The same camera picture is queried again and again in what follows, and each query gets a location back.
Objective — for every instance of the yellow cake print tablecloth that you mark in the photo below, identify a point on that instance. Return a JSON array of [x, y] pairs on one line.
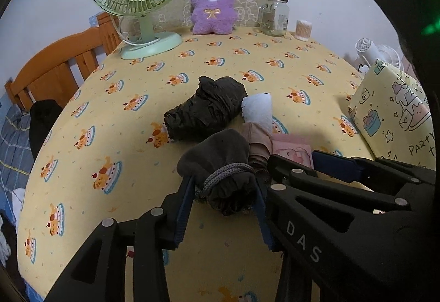
[[108, 154]]

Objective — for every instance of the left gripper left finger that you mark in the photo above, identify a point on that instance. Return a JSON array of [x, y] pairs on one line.
[[97, 271]]

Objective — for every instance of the white and beige sock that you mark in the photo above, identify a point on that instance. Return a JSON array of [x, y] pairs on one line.
[[257, 128]]

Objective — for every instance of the blue plaid bedding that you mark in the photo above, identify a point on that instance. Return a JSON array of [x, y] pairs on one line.
[[16, 157]]

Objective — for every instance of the glass jar with lid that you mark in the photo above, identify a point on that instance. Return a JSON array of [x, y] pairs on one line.
[[274, 17]]

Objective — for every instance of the pink tissue pack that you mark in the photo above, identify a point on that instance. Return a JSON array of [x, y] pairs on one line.
[[292, 148]]

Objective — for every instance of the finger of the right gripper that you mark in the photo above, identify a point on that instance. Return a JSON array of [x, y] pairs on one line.
[[378, 195], [366, 170]]

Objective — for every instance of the dark grey sock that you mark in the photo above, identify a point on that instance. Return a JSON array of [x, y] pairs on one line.
[[219, 167]]

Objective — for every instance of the wooden chair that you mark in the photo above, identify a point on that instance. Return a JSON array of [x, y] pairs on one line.
[[47, 75]]

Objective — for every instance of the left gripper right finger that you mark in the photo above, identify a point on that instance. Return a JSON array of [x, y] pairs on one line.
[[284, 231]]

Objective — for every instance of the cotton swab container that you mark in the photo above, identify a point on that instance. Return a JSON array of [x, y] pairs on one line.
[[303, 30]]

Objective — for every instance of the white crumpled cloth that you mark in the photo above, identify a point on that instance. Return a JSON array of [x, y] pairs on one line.
[[11, 208]]

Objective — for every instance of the black garment on chair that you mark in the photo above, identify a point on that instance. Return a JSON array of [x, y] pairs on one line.
[[44, 114]]

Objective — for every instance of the white standing fan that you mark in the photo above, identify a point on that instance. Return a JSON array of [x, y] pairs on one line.
[[368, 53]]

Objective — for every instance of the yellow patterned storage box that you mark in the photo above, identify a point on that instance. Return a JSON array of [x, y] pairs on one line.
[[391, 112]]

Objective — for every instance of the black cloth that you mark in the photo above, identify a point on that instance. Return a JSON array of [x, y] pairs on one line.
[[209, 110]]

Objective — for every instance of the purple plush toy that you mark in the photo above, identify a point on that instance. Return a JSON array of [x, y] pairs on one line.
[[213, 16]]

